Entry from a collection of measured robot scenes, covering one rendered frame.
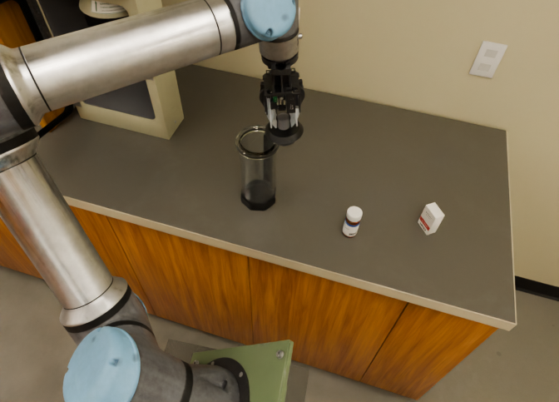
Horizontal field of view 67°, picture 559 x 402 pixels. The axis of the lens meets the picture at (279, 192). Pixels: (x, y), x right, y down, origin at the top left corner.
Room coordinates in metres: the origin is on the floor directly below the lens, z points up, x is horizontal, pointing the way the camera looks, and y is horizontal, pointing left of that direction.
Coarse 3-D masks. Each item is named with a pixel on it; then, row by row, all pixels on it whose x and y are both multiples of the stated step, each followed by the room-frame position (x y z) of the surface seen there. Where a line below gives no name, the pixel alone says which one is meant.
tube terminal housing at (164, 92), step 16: (96, 0) 0.99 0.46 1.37; (112, 0) 0.98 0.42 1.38; (128, 0) 0.97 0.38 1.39; (144, 0) 1.00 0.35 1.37; (160, 0) 1.06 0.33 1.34; (160, 80) 0.99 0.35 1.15; (176, 80) 1.07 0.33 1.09; (160, 96) 0.97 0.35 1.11; (176, 96) 1.05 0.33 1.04; (80, 112) 1.04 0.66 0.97; (96, 112) 1.03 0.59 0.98; (112, 112) 1.01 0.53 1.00; (160, 112) 0.96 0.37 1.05; (176, 112) 1.03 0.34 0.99; (128, 128) 1.00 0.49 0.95; (144, 128) 0.98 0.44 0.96; (160, 128) 0.97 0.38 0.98; (176, 128) 1.01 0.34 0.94
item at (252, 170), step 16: (256, 128) 0.79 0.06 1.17; (240, 144) 0.73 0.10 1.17; (256, 144) 0.79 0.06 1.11; (272, 144) 0.77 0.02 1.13; (240, 160) 0.73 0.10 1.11; (256, 160) 0.70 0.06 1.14; (272, 160) 0.72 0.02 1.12; (256, 176) 0.70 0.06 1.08; (272, 176) 0.72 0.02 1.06; (256, 192) 0.70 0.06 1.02; (272, 192) 0.72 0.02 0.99
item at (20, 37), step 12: (12, 0) 1.00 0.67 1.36; (0, 12) 0.96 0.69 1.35; (12, 12) 0.98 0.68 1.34; (0, 24) 0.94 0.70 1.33; (12, 24) 0.97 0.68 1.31; (24, 24) 1.00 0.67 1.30; (0, 36) 0.93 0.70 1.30; (12, 36) 0.96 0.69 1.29; (24, 36) 0.98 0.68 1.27; (60, 108) 0.99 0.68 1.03; (48, 120) 0.94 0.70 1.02
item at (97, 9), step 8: (80, 0) 1.06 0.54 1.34; (88, 0) 1.03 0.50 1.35; (80, 8) 1.05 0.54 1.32; (88, 8) 1.02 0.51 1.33; (96, 8) 1.02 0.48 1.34; (104, 8) 1.02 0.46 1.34; (112, 8) 1.02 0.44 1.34; (120, 8) 1.03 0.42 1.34; (96, 16) 1.01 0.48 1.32; (104, 16) 1.01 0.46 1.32; (112, 16) 1.01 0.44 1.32; (120, 16) 1.02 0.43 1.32
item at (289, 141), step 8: (280, 120) 0.73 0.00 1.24; (288, 120) 0.74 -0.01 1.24; (272, 128) 0.74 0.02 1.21; (280, 128) 0.73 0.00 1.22; (288, 128) 0.74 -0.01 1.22; (296, 128) 0.73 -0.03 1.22; (272, 136) 0.71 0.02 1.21; (280, 136) 0.71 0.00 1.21; (288, 136) 0.71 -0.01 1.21; (296, 136) 0.72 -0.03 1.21; (280, 144) 0.71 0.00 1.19; (288, 144) 0.71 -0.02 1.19
